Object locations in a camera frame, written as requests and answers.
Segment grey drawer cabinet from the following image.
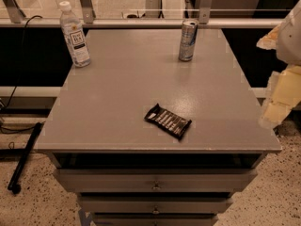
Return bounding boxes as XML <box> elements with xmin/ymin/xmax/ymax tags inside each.
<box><xmin>36</xmin><ymin>29</ymin><xmax>280</xmax><ymax>226</ymax></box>

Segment top grey drawer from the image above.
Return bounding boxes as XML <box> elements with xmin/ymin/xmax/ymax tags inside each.
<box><xmin>54</xmin><ymin>169</ymin><xmax>257</xmax><ymax>193</ymax></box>

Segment silver blue redbull can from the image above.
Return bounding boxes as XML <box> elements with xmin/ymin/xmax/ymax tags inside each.
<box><xmin>179</xmin><ymin>19</ymin><xmax>198</xmax><ymax>61</ymax></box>

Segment middle grey drawer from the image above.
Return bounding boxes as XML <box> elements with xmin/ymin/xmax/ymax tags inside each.
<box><xmin>78</xmin><ymin>195</ymin><xmax>233</xmax><ymax>215</ymax></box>

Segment bottom grey drawer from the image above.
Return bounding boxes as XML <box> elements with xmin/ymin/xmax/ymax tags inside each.
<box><xmin>93</xmin><ymin>215</ymin><xmax>218</xmax><ymax>226</ymax></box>

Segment black rxbar chocolate wrapper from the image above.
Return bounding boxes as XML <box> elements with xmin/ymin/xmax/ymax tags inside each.
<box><xmin>144</xmin><ymin>104</ymin><xmax>192</xmax><ymax>140</ymax></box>

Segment black cable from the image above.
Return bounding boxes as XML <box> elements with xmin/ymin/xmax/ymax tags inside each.
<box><xmin>0</xmin><ymin>14</ymin><xmax>43</xmax><ymax>135</ymax></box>

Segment black rod on floor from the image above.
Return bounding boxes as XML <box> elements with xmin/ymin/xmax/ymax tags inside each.
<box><xmin>8</xmin><ymin>122</ymin><xmax>42</xmax><ymax>195</ymax></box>

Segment clear plastic water bottle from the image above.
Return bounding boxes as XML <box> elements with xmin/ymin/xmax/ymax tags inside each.
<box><xmin>59</xmin><ymin>1</ymin><xmax>90</xmax><ymax>68</ymax></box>

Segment grey drawer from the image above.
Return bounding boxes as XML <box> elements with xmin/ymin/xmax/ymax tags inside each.
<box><xmin>54</xmin><ymin>169</ymin><xmax>257</xmax><ymax>193</ymax></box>
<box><xmin>93</xmin><ymin>215</ymin><xmax>218</xmax><ymax>226</ymax></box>
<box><xmin>78</xmin><ymin>195</ymin><xmax>233</xmax><ymax>215</ymax></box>

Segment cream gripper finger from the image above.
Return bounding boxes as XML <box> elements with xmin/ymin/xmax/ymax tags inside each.
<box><xmin>256</xmin><ymin>25</ymin><xmax>280</xmax><ymax>50</ymax></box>
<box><xmin>259</xmin><ymin>65</ymin><xmax>301</xmax><ymax>129</ymax></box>

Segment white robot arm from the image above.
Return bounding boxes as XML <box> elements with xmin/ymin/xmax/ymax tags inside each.
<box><xmin>256</xmin><ymin>1</ymin><xmax>301</xmax><ymax>129</ymax></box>

